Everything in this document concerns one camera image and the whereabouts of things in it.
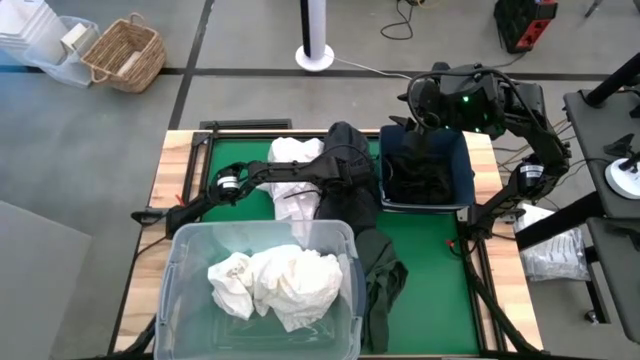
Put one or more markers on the white round lamp base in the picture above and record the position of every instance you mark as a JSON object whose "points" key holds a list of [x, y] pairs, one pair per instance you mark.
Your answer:
{"points": [[622, 180]]}

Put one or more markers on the black aluminium table frame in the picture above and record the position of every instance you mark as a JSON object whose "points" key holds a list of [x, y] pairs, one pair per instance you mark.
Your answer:
{"points": [[191, 170]]}

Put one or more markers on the wicker basket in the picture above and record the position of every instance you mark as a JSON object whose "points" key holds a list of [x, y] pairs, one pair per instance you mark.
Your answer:
{"points": [[122, 55]]}

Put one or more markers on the black slanted stand pole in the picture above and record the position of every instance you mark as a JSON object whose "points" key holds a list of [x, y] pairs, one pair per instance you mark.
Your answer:
{"points": [[615, 80]]}

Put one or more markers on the green table mat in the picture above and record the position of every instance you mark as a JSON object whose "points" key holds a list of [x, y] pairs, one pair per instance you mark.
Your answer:
{"points": [[430, 300]]}

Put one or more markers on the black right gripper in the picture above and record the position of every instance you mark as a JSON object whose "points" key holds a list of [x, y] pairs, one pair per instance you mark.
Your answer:
{"points": [[425, 100]]}

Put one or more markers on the plastic bag with white contents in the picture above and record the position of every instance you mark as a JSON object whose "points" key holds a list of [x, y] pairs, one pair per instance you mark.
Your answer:
{"points": [[555, 250]]}

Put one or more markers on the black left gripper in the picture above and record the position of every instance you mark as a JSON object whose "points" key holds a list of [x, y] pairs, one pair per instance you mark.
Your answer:
{"points": [[347, 172]]}

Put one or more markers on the navy blue fabric bin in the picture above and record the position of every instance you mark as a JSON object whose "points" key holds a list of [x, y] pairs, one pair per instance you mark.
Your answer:
{"points": [[462, 167]]}

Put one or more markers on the beige cardboard box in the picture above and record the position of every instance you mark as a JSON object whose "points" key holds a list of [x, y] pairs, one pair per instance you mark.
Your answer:
{"points": [[77, 37]]}

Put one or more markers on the black side table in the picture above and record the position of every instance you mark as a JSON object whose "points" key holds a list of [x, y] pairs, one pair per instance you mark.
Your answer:
{"points": [[615, 235]]}

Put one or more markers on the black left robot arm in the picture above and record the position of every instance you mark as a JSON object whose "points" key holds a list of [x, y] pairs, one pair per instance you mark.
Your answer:
{"points": [[280, 171]]}

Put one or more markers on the dark green garment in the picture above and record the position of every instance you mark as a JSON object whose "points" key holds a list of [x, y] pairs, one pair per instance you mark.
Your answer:
{"points": [[382, 280]]}

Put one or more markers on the red and black crate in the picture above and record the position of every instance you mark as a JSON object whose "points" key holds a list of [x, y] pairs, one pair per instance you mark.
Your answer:
{"points": [[525, 25]]}

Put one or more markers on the white tower fan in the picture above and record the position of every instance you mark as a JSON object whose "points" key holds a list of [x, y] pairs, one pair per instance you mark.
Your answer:
{"points": [[314, 30]]}

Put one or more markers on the large clear plastic bin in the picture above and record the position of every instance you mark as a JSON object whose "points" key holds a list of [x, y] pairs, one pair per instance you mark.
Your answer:
{"points": [[190, 310]]}

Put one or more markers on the stack of white lids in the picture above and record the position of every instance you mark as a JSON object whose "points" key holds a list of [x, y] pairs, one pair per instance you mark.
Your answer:
{"points": [[25, 25]]}

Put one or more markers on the charcoal grey garment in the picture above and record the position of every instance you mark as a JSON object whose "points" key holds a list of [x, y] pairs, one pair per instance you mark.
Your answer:
{"points": [[350, 212]]}

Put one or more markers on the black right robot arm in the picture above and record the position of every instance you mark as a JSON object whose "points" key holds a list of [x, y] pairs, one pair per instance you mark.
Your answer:
{"points": [[530, 115]]}

